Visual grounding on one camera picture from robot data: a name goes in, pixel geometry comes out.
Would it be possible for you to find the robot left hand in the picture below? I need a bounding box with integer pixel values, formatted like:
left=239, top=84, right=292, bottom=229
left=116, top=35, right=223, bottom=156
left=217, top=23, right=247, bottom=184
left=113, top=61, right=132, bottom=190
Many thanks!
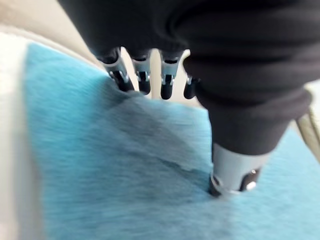
left=56, top=0, right=320, bottom=197

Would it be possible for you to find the teal blue fuzzy cushion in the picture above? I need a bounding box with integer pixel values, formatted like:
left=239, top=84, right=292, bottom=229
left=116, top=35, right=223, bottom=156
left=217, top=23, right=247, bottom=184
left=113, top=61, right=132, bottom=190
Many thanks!
left=22, top=41, right=320, bottom=240

